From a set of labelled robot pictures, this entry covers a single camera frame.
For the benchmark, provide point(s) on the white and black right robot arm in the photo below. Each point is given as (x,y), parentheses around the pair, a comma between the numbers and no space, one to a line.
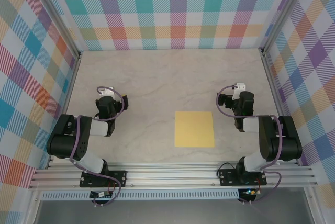
(285,143)

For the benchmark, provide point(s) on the yellow cloth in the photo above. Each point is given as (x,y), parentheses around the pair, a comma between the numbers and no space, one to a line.
(193,129)

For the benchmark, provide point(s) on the aluminium corner post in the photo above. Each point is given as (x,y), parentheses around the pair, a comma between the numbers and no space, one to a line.
(56,14)
(282,12)

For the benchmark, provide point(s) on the black left circuit board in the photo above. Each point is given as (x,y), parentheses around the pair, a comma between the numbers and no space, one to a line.
(98,194)

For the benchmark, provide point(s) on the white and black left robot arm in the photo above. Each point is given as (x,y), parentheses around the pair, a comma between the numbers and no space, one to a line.
(62,143)

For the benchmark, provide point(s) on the black right circuit board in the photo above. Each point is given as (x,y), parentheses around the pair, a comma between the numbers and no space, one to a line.
(250,192)

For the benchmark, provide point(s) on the aluminium side rail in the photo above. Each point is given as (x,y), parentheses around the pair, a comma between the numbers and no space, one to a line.
(277,98)
(67,98)

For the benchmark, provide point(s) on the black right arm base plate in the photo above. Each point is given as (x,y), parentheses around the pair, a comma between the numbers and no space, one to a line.
(227,178)

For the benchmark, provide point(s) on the black circuit board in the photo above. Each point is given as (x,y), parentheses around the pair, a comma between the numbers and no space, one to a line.
(250,192)
(98,194)

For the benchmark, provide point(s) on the wide aluminium mounting rail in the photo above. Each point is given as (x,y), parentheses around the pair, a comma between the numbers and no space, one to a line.
(170,175)

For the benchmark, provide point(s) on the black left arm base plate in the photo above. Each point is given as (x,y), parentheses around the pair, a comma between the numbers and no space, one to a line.
(119,178)

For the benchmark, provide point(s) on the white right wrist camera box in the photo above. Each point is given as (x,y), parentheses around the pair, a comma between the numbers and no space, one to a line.
(240,87)

